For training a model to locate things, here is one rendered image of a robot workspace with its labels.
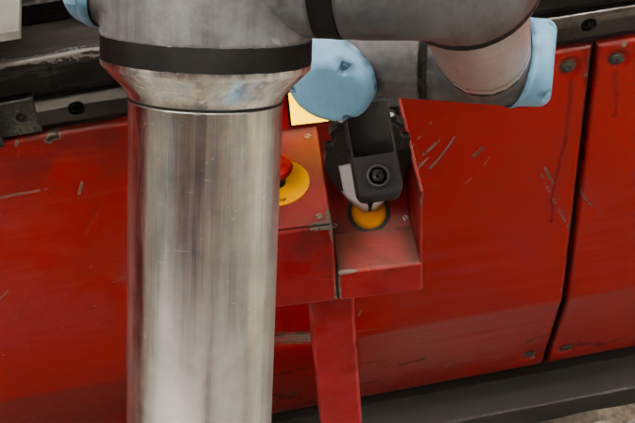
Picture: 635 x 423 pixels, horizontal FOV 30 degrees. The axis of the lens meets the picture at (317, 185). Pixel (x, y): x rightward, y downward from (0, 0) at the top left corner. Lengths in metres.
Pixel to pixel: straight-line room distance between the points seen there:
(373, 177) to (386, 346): 0.66
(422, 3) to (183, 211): 0.17
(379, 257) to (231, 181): 0.66
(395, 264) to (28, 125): 0.45
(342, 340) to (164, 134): 0.83
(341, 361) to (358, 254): 0.22
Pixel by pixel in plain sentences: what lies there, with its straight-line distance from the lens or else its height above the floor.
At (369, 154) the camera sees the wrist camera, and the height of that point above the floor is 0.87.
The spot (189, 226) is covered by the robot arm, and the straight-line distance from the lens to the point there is 0.63.
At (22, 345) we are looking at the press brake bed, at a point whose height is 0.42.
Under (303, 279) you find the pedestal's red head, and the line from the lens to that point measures 1.26.
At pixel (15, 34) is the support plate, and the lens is 1.16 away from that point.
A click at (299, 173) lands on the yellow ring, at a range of 1.26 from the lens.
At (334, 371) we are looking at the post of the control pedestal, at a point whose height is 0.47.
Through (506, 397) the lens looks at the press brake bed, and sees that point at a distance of 1.98.
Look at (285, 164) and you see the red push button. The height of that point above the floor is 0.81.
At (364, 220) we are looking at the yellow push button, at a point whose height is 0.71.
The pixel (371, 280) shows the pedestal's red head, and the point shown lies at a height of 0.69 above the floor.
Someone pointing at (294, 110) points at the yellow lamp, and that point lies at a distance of 1.30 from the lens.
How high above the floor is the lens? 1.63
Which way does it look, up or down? 43 degrees down
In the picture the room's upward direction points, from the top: 5 degrees counter-clockwise
